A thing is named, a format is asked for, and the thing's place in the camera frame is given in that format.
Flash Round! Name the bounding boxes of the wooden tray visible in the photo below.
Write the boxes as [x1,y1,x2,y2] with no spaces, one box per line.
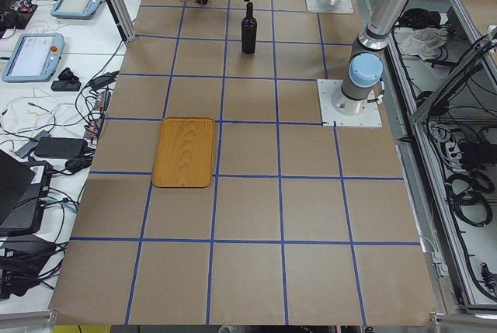
[151,117,215,188]

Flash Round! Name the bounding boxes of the far teach pendant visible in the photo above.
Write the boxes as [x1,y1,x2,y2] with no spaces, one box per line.
[50,0,103,19]

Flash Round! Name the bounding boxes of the teach pendant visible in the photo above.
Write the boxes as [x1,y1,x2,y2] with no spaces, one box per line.
[50,0,103,19]
[2,33,65,83]

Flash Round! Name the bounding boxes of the near teach pendant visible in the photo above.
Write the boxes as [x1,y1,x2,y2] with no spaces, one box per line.
[2,33,65,83]

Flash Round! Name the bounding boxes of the black power adapter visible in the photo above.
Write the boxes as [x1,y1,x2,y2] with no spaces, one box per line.
[34,137,88,159]

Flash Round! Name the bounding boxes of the black laptop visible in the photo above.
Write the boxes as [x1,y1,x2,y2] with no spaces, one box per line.
[1,151,52,237]

